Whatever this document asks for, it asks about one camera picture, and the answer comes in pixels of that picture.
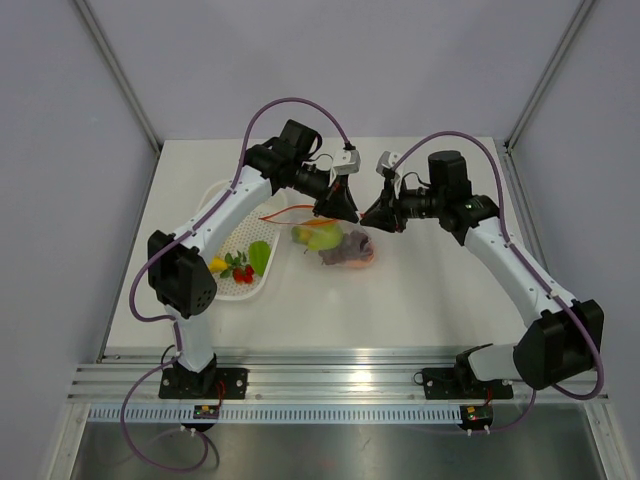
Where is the red strawberry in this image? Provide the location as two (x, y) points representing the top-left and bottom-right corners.
(232, 265), (254, 284)

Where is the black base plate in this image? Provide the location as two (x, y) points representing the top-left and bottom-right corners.
(158, 365), (249, 400)
(419, 367), (514, 400)

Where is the left controller board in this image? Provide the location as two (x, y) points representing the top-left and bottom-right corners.
(193, 405), (220, 420)

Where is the right side aluminium rail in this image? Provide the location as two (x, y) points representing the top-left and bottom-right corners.
(494, 139), (559, 280)

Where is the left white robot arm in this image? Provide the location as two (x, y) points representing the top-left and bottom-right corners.
(148, 120), (360, 398)

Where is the white slotted cable duct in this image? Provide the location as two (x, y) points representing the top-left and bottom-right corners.
(87, 403), (461, 425)

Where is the controller board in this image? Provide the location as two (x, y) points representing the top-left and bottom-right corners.
(459, 404), (494, 434)
(193, 405), (220, 420)

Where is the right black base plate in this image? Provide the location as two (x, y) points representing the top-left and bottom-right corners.
(419, 367), (514, 400)

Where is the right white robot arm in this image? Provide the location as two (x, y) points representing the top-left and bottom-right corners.
(361, 150), (604, 396)

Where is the orange fruit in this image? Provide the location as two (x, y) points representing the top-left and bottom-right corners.
(344, 255), (375, 268)

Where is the right controller board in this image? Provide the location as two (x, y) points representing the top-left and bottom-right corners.
(459, 404), (494, 434)

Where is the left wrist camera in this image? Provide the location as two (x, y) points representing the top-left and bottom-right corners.
(329, 149), (361, 183)

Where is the yellow pear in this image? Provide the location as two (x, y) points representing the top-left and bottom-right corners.
(208, 256), (229, 273)

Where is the clear zip top bag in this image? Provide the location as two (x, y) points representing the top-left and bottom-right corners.
(259, 204), (375, 268)

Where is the aluminium front rail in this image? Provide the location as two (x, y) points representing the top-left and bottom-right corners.
(67, 347), (611, 406)

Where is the aluminium frame post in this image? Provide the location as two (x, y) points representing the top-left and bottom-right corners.
(504, 0), (599, 154)
(71, 0), (163, 159)

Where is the green apple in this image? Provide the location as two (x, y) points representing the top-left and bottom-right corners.
(307, 224), (344, 251)

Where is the white perforated fruit basket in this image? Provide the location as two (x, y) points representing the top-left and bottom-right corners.
(213, 192), (288, 301)

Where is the left aluminium frame post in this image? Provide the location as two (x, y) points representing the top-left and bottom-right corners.
(71, 0), (163, 159)

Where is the purple grape bunch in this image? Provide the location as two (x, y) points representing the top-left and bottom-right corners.
(318, 231), (374, 266)

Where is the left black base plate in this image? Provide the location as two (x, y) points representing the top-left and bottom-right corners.
(158, 365), (249, 400)

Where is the right aluminium frame post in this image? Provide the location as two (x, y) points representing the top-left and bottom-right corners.
(504, 0), (599, 154)

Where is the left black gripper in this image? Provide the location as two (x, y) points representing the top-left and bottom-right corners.
(292, 160), (359, 223)

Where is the aluminium rail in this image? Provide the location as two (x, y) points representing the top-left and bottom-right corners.
(494, 139), (559, 280)
(67, 347), (611, 406)

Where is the orange green mango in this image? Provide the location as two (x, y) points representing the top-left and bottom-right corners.
(290, 219), (325, 245)

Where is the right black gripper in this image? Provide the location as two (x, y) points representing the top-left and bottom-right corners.
(361, 177), (445, 234)

